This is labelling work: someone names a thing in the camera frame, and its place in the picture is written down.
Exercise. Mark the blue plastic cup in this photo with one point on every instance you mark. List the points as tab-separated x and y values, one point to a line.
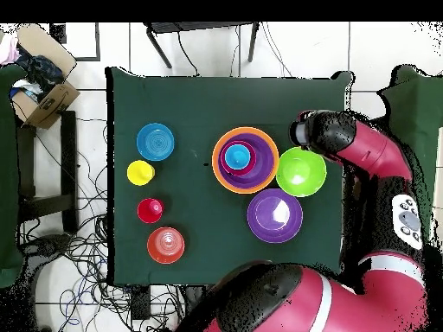
237	157

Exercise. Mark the pink plastic bowl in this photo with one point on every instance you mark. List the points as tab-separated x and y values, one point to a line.
253	166

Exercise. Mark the purple plastic bowl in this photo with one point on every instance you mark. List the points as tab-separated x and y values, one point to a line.
275	216
264	162

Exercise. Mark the green plastic bowl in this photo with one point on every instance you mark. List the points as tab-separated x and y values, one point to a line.
301	171

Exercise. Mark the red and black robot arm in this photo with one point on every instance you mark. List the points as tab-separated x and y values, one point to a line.
373	148

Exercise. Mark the large orange plastic bowl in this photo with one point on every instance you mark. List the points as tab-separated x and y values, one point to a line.
214	159

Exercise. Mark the red plastic cup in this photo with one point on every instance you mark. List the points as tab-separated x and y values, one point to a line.
149	211

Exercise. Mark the blue plastic bowl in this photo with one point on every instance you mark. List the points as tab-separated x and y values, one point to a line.
155	141

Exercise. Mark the yellow plastic cup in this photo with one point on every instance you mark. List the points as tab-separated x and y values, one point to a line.
140	173

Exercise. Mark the small red-orange plastic bowl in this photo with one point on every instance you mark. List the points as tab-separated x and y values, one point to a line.
166	245

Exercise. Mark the dark green tablecloth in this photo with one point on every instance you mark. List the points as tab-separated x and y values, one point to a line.
225	100

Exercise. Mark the black power brick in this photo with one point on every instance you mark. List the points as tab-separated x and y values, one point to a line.
141	304

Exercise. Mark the black floor device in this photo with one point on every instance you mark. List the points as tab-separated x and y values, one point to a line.
52	243

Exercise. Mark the cardboard box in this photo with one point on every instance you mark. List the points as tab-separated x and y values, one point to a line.
52	103

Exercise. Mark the pile of clothes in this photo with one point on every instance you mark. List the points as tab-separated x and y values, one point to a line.
41	72

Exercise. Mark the green cloth covered table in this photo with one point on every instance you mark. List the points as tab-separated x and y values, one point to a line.
8	173
418	103

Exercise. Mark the white panel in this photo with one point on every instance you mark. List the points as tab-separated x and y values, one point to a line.
439	193

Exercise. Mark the black metal frame table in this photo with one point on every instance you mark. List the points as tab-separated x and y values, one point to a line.
200	27

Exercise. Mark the black floor frame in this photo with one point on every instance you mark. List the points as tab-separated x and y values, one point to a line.
57	33

